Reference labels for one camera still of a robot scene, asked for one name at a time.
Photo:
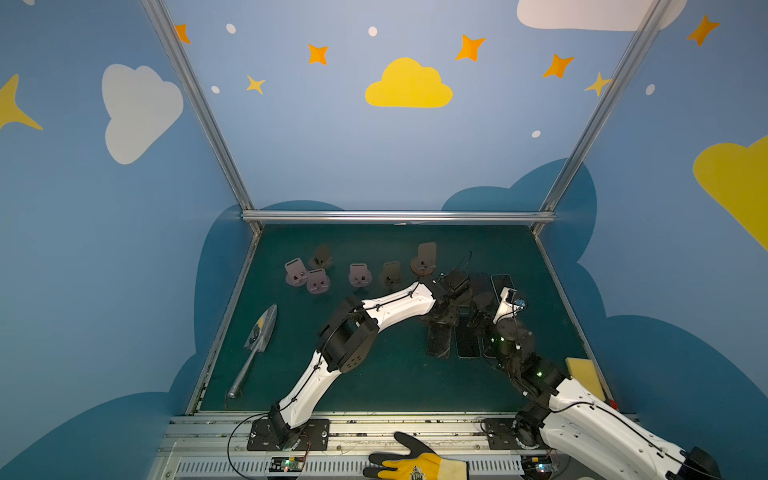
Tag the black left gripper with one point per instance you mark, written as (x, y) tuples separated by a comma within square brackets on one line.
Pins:
[(448, 308)]

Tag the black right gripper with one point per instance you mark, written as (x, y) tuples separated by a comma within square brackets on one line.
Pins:
[(501, 330)]

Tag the pink phone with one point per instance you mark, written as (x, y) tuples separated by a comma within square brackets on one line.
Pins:
[(489, 347)]

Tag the dark phone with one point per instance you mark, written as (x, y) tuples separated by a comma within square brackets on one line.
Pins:
[(467, 341)]

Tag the black phone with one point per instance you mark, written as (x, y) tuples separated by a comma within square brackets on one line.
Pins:
[(439, 340)]

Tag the silver phone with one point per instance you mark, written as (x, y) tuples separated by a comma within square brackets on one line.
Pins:
[(500, 282)]

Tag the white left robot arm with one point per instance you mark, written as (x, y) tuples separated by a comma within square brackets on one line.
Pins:
[(347, 338)]

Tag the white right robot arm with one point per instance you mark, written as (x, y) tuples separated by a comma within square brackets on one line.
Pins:
[(564, 415)]

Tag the yellow sponge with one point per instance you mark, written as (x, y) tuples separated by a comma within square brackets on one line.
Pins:
[(584, 371)]

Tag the right circuit board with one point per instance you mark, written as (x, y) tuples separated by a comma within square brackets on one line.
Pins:
[(537, 468)]

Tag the circuit board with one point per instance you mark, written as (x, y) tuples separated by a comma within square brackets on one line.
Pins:
[(537, 468), (292, 464)]

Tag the yellow black work glove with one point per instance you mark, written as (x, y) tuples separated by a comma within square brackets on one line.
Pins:
[(420, 463)]

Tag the grey metal tube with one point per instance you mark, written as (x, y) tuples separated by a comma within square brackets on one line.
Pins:
[(256, 343)]

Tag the left circuit board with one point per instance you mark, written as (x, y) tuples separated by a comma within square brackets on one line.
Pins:
[(292, 464)]

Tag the wooden ring phone stand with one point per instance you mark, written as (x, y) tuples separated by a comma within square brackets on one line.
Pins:
[(425, 262)]

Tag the aluminium frame rail back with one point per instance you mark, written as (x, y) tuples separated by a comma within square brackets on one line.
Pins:
[(396, 216)]

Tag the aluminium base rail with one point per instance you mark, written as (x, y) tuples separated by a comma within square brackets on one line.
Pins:
[(337, 446)]

